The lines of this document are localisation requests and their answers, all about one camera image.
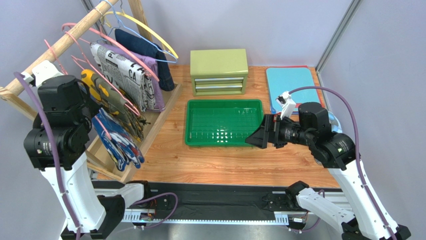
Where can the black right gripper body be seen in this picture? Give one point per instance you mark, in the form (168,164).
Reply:
(270,130)

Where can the blue white patterned trousers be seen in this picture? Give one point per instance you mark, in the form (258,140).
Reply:
(118,143)

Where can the pink wire hanger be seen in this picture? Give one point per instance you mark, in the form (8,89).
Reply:
(65,72)

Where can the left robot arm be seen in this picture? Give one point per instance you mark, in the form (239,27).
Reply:
(56,146)

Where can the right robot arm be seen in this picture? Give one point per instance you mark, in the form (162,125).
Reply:
(367,219)

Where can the newspaper print trousers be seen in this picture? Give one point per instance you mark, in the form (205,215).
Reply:
(125,74)

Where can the pink hanger with newspaper trousers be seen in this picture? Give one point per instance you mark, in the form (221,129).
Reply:
(132,56)

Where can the camouflage trousers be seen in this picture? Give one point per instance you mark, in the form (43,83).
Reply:
(114,104)

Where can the yellow hanger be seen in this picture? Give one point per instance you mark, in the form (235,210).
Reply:
(167,49)

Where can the light blue cutting board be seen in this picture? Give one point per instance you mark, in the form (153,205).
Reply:
(282,79)

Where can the green plastic tray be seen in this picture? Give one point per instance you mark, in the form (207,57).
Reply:
(221,122)

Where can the light blue headphones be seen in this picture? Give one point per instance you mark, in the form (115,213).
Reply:
(335,123)

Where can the green mini drawer chest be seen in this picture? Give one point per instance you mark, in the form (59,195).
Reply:
(216,72)

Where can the wooden clothes rack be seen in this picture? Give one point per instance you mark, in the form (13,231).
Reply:
(26,28)

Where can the dark blue jeans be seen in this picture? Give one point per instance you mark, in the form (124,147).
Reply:
(142,47)

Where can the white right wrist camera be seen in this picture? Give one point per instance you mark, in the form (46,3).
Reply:
(287,104)

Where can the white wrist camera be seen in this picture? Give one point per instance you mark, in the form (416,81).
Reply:
(40,73)
(287,104)

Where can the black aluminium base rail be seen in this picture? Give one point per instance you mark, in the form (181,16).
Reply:
(147,205)

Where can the blue wire hanger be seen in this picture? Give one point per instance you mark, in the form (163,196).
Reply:
(121,26)

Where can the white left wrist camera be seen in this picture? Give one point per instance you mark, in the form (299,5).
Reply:
(40,73)

